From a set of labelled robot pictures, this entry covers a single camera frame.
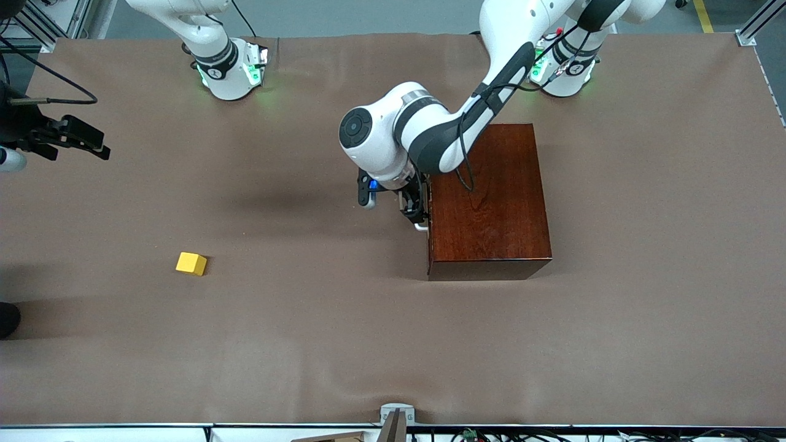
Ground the light wooden drawer white handle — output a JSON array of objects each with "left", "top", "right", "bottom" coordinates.
[{"left": 414, "top": 212, "right": 433, "bottom": 271}]

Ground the dark wooden drawer cabinet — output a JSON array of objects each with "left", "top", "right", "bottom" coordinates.
[{"left": 426, "top": 123, "right": 552, "bottom": 282}]

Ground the yellow floor tape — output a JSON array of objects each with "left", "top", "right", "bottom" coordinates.
[{"left": 693, "top": 0, "right": 715, "bottom": 34}]

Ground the brown table cover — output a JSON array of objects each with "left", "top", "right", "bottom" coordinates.
[{"left": 0, "top": 32, "right": 786, "bottom": 427}]

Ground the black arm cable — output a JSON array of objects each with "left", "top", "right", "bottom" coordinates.
[
  {"left": 457, "top": 21, "right": 593, "bottom": 193},
  {"left": 0, "top": 36, "right": 99, "bottom": 106}
]

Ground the aluminium frame profile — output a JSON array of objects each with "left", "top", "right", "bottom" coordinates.
[
  {"left": 740, "top": 0, "right": 786, "bottom": 47},
  {"left": 0, "top": 0, "right": 93, "bottom": 51}
]

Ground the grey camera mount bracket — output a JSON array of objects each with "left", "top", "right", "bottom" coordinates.
[{"left": 378, "top": 403, "right": 416, "bottom": 442}]

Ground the wooden board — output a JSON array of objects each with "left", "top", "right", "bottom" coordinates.
[{"left": 290, "top": 431, "right": 369, "bottom": 442}]

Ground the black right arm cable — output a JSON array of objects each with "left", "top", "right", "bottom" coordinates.
[{"left": 0, "top": 36, "right": 99, "bottom": 106}]

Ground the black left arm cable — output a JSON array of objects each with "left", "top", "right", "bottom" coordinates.
[{"left": 457, "top": 21, "right": 593, "bottom": 193}]

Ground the black round knob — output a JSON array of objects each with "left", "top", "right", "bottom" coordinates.
[{"left": 0, "top": 302, "right": 21, "bottom": 339}]

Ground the yellow cube block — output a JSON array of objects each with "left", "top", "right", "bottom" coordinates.
[{"left": 176, "top": 252, "right": 208, "bottom": 277}]

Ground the black base cable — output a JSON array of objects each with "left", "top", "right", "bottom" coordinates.
[{"left": 230, "top": 0, "right": 256, "bottom": 37}]

